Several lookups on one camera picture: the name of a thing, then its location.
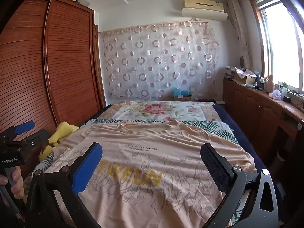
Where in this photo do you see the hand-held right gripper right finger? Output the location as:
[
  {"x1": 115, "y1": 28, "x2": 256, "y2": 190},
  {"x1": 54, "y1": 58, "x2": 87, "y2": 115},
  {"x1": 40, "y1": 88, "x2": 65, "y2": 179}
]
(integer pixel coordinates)
[{"x1": 200, "y1": 143, "x2": 279, "y2": 228}]

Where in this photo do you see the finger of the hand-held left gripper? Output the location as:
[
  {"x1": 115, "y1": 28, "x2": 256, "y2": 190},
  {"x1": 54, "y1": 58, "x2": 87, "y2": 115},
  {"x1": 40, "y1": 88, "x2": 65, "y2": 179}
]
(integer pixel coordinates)
[
  {"x1": 7, "y1": 121, "x2": 36, "y2": 139},
  {"x1": 22, "y1": 129, "x2": 51, "y2": 149}
]

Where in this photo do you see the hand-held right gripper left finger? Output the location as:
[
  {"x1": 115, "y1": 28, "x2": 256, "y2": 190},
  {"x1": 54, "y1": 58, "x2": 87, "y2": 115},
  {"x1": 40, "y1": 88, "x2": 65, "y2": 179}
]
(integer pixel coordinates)
[{"x1": 26, "y1": 142, "x2": 103, "y2": 228}]

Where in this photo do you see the beige printed T-shirt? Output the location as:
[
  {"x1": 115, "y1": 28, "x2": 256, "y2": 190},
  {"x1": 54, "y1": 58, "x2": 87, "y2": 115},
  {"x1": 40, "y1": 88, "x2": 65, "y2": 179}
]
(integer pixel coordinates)
[{"x1": 44, "y1": 120, "x2": 258, "y2": 228}]

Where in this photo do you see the person's left hand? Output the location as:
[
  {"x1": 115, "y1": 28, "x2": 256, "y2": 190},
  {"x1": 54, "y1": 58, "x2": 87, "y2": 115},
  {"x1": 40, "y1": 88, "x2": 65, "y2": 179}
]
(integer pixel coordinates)
[{"x1": 0, "y1": 165, "x2": 25, "y2": 199}]

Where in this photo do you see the yellow plush toy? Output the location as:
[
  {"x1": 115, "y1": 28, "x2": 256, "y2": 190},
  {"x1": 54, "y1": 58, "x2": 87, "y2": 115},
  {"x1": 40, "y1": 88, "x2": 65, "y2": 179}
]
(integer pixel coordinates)
[{"x1": 39, "y1": 122, "x2": 80, "y2": 162}]

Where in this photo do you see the palm leaf print sheet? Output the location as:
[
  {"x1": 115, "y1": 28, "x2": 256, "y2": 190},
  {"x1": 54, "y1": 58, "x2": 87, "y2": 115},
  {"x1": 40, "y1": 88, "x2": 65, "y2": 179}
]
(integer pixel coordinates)
[{"x1": 33, "y1": 120, "x2": 247, "y2": 228}]

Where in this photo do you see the dark blue bed cover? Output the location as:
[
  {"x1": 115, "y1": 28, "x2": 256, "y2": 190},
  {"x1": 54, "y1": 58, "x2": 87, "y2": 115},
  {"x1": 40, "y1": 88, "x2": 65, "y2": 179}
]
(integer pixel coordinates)
[{"x1": 79, "y1": 101, "x2": 285, "y2": 209}]

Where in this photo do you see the round waste bin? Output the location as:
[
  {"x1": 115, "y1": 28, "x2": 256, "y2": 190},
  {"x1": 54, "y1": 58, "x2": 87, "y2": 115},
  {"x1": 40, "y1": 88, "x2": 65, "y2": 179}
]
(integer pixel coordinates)
[{"x1": 275, "y1": 148, "x2": 290, "y2": 169}]

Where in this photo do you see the long wooden cabinet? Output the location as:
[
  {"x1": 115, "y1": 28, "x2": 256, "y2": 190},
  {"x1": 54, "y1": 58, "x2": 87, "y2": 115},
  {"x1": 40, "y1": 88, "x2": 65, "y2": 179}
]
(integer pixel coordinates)
[{"x1": 223, "y1": 77, "x2": 304, "y2": 171}]

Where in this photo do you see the wooden slatted wardrobe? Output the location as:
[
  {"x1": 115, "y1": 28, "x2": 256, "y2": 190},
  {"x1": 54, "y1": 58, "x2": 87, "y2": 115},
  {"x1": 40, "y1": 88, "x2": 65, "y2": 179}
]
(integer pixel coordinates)
[{"x1": 0, "y1": 0, "x2": 106, "y2": 152}]

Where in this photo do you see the floral blanket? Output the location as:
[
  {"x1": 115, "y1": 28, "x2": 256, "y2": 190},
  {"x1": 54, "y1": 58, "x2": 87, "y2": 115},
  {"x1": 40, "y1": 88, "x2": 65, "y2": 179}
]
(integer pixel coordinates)
[{"x1": 95, "y1": 100, "x2": 222, "y2": 125}]

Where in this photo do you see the open cardboard box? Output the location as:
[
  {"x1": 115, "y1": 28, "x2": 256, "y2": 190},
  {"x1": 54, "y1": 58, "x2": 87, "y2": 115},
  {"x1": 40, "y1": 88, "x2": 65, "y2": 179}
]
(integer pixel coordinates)
[{"x1": 234, "y1": 68, "x2": 257, "y2": 85}]

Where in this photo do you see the stack of folded cloths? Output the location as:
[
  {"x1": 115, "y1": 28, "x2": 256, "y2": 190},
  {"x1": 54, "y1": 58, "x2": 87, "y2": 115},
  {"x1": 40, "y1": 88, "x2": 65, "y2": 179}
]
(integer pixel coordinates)
[{"x1": 225, "y1": 66, "x2": 237, "y2": 79}]

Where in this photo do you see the pink bottle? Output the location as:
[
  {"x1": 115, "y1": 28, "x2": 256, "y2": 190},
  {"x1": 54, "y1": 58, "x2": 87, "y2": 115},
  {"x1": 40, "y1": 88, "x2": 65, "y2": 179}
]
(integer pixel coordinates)
[{"x1": 265, "y1": 74, "x2": 276, "y2": 93}]

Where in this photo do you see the sheer circle-pattern curtain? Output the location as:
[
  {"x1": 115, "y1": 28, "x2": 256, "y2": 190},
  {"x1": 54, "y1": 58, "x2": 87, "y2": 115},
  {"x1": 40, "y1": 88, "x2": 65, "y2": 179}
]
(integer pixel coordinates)
[{"x1": 100, "y1": 20, "x2": 220, "y2": 98}]

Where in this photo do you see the white patterned window curtain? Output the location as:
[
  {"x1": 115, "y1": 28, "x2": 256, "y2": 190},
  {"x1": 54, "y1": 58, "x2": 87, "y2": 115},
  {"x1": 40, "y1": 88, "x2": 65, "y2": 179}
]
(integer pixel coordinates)
[{"x1": 227, "y1": 0, "x2": 253, "y2": 69}]

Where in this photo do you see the window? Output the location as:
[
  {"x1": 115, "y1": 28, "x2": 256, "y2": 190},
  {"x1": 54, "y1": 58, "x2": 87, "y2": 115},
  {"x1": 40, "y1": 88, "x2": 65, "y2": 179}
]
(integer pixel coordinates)
[{"x1": 248, "y1": 0, "x2": 304, "y2": 93}]

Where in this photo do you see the beige wall air conditioner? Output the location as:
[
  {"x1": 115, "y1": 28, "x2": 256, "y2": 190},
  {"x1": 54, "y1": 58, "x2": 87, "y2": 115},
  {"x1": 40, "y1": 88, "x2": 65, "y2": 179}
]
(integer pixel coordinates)
[{"x1": 184, "y1": 0, "x2": 225, "y2": 12}]

